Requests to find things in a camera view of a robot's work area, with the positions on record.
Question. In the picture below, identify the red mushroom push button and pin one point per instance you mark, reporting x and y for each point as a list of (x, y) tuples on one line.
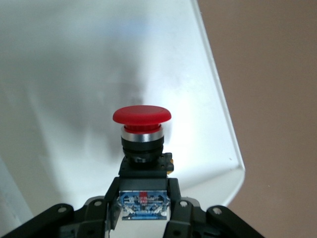
[(142, 116)]

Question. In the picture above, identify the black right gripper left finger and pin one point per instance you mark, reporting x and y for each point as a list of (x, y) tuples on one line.
[(99, 213)]

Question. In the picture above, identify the white plastic drawer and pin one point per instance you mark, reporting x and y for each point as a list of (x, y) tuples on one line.
[(74, 74)]

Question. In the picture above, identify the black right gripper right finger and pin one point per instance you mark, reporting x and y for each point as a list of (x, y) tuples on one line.
[(183, 215)]

